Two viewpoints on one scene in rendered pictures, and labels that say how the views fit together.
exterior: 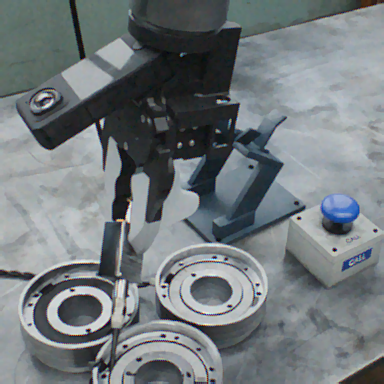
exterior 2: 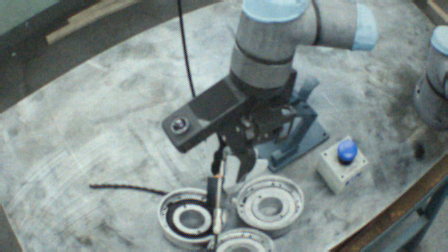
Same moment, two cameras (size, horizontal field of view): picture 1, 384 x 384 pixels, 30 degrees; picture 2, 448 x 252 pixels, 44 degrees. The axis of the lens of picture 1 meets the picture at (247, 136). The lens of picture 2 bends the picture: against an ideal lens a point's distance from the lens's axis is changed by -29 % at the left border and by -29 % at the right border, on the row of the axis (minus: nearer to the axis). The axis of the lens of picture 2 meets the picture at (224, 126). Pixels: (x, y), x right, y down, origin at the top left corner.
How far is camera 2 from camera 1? 0.46 m
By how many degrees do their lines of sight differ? 17
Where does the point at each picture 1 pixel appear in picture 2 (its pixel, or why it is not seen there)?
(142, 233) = (233, 187)
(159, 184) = (247, 167)
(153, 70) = (246, 104)
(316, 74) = not seen: hidden behind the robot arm
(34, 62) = not seen: outside the picture
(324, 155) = (341, 91)
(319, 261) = (333, 181)
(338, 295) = (341, 199)
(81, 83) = (201, 113)
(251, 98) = not seen: hidden behind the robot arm
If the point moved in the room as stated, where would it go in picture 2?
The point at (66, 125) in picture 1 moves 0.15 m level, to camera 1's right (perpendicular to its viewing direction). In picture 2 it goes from (193, 141) to (315, 153)
